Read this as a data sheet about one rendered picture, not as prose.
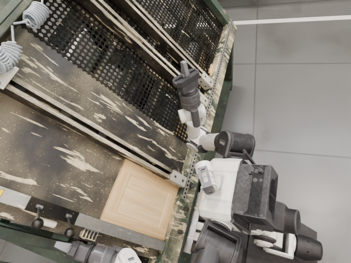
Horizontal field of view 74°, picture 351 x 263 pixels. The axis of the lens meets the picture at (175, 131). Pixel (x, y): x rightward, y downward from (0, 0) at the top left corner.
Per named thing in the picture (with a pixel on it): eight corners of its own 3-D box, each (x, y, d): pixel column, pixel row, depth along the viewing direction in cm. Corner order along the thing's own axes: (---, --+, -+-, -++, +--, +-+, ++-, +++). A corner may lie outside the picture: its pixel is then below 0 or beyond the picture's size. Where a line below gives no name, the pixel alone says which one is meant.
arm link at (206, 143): (209, 139, 137) (234, 138, 117) (197, 156, 133) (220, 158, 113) (196, 126, 134) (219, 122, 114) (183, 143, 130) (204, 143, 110)
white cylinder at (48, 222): (32, 222, 91) (52, 227, 95) (34, 223, 89) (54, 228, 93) (36, 214, 92) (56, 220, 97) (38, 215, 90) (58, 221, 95)
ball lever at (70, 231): (69, 219, 97) (71, 241, 86) (60, 216, 95) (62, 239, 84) (74, 212, 97) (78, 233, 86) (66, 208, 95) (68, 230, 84)
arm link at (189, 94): (205, 72, 93) (207, 96, 101) (189, 65, 99) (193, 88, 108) (180, 86, 89) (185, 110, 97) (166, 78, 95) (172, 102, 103)
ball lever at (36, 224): (41, 210, 91) (39, 233, 80) (31, 207, 89) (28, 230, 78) (46, 202, 91) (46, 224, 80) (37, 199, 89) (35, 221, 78)
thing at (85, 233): (92, 240, 105) (95, 241, 103) (78, 236, 102) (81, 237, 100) (96, 230, 107) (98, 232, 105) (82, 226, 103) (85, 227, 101)
